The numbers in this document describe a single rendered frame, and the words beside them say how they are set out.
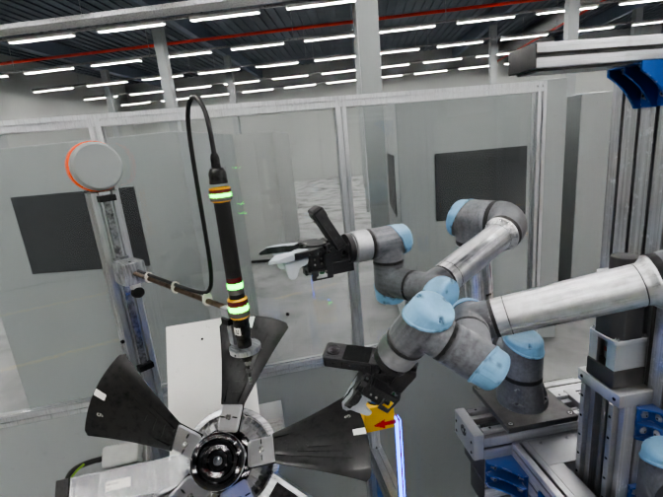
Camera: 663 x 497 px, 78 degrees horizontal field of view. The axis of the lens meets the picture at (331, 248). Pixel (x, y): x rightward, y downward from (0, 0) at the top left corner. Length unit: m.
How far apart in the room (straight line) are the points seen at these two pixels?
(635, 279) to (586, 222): 3.66
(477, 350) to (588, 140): 3.77
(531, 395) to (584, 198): 3.20
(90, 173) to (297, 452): 1.02
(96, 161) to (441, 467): 2.01
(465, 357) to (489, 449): 0.78
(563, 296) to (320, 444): 0.64
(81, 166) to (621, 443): 1.65
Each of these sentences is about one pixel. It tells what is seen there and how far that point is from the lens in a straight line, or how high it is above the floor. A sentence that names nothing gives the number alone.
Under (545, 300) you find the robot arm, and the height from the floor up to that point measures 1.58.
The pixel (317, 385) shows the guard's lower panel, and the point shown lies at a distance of 1.87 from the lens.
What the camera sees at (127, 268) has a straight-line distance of 1.42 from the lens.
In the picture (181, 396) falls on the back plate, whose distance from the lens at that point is 1.37.
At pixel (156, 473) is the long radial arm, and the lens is 1.25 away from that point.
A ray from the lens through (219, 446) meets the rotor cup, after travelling 1.06.
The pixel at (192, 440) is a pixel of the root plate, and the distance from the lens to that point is 1.12.
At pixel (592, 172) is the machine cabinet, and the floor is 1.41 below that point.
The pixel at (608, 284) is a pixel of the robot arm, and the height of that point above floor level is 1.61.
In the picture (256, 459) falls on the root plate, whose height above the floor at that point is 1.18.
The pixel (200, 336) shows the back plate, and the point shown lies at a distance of 1.40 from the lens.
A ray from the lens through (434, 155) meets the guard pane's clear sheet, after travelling 1.75.
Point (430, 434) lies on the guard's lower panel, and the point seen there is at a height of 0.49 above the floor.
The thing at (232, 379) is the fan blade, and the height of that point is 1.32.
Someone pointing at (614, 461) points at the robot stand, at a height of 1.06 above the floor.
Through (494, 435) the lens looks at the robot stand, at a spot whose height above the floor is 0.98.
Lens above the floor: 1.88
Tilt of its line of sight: 14 degrees down
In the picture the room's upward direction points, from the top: 5 degrees counter-clockwise
